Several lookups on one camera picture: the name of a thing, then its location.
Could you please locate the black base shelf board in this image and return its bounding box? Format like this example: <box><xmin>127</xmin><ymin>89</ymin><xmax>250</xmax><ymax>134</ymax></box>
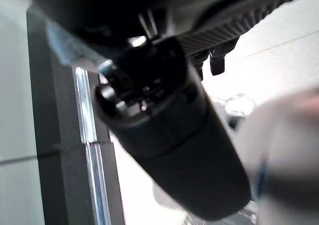
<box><xmin>26</xmin><ymin>10</ymin><xmax>118</xmax><ymax>225</ymax></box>

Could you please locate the silver right robot leg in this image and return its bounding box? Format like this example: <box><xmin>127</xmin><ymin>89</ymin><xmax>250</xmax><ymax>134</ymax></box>
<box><xmin>249</xmin><ymin>87</ymin><xmax>319</xmax><ymax>225</ymax></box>

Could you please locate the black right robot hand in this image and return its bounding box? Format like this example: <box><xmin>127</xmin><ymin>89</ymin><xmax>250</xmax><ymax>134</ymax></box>
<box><xmin>24</xmin><ymin>0</ymin><xmax>319</xmax><ymax>221</ymax></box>

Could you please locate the clear plastic price rail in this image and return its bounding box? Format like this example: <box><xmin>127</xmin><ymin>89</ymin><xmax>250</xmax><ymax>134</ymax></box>
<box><xmin>73</xmin><ymin>67</ymin><xmax>98</xmax><ymax>145</ymax></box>
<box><xmin>84</xmin><ymin>142</ymin><xmax>113</xmax><ymax>225</ymax></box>

